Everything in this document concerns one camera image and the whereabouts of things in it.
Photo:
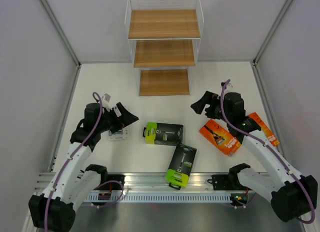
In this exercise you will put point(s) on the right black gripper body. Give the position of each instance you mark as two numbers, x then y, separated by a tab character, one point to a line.
214	110

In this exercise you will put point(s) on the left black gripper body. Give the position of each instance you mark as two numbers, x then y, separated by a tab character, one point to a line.
110	121

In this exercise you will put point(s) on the white blister razor pack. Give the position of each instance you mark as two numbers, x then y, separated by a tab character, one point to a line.
122	134

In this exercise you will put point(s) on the black green razor box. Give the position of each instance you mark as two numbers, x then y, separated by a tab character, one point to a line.
163	133
180	167

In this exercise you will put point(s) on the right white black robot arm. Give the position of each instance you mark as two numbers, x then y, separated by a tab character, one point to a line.
290	193

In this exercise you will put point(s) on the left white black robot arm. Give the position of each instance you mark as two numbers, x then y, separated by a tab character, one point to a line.
55	208

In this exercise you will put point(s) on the orange razor box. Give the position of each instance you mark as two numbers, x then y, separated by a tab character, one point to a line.
268	133
220	138

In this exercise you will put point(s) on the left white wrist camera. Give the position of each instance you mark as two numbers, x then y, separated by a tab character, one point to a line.
106	102

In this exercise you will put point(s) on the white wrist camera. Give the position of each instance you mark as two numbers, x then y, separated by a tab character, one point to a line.
229	87
106	102

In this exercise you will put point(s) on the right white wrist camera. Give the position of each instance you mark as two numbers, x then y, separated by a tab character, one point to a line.
229	87

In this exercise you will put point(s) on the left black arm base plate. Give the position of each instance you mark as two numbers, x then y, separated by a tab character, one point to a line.
113	186

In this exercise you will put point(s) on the aluminium mounting rail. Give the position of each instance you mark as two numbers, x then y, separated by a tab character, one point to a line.
156	182

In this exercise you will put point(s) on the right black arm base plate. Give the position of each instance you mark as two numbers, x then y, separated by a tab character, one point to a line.
221	182

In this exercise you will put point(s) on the white slotted cable duct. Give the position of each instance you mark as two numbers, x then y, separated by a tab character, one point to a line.
176	198

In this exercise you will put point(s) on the white wire wooden shelf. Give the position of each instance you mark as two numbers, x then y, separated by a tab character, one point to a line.
164	38

